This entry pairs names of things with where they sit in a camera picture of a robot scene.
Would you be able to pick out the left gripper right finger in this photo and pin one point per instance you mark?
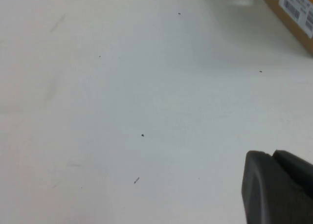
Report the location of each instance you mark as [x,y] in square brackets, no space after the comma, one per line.
[298,175]

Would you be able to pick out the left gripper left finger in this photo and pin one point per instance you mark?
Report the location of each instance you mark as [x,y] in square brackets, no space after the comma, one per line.
[264,189]

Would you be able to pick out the brown cardboard shoe box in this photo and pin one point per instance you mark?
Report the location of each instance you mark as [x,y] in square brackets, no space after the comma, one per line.
[274,8]

